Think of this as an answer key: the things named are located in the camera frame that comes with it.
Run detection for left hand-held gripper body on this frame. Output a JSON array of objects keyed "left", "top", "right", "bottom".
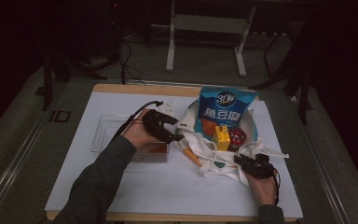
[{"left": 141, "top": 100, "right": 181, "bottom": 140}]

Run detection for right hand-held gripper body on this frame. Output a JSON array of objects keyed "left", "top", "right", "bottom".
[{"left": 245, "top": 147, "right": 290, "bottom": 180}]

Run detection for red round snack cup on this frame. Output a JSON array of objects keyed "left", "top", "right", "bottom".
[{"left": 227, "top": 126, "right": 247, "bottom": 153}]

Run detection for yellow snack packet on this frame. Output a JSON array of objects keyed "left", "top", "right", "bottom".
[{"left": 212, "top": 124, "right": 231, "bottom": 152}]

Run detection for white printed tote bag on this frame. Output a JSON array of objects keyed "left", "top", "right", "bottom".
[{"left": 173, "top": 99, "right": 290, "bottom": 188}]

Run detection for clear plastic tray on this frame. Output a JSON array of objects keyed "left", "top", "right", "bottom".
[{"left": 90, "top": 114, "right": 172, "bottom": 163}]

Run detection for blue snack bag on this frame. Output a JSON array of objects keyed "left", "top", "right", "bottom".
[{"left": 194, "top": 86, "right": 258, "bottom": 141}]

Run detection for person's left hand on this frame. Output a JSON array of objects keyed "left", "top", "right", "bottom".
[{"left": 121, "top": 108, "right": 159, "bottom": 150}]

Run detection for person's right hand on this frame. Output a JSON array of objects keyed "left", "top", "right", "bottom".
[{"left": 245, "top": 169, "right": 280, "bottom": 206}]

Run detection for black metal stand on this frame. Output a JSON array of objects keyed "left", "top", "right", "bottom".
[
  {"left": 250, "top": 18, "right": 314, "bottom": 125},
  {"left": 41, "top": 52, "right": 110, "bottom": 111}
]

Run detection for black floor plate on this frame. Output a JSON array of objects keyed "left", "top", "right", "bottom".
[{"left": 48, "top": 109, "right": 72, "bottom": 123}]

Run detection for metal floor rail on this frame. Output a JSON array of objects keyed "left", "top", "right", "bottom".
[
  {"left": 300, "top": 124, "right": 352, "bottom": 224},
  {"left": 0, "top": 102, "right": 54, "bottom": 218}
]

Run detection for black floor cables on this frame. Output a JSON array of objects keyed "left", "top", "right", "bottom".
[{"left": 117, "top": 40, "right": 147, "bottom": 86}]

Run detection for white metal table frame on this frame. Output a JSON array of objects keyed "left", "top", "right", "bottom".
[{"left": 150, "top": 0, "right": 257, "bottom": 77}]

